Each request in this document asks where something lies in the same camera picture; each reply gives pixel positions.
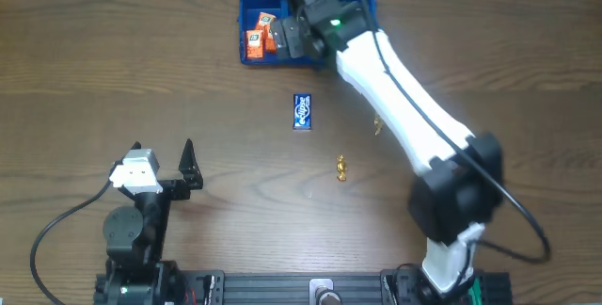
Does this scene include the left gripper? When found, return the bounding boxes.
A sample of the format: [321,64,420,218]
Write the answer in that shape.
[110,137,204,201]

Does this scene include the orange candy box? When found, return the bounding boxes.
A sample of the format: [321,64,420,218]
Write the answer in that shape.
[245,29,265,60]
[263,24,278,54]
[256,11,277,31]

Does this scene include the blue candy pack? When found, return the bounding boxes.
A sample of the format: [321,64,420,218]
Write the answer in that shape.
[292,93,313,131]

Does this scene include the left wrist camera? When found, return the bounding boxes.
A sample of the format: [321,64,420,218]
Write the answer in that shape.
[108,148,164,196]

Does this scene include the mounting rail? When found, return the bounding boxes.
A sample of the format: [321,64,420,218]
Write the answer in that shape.
[181,269,513,305]

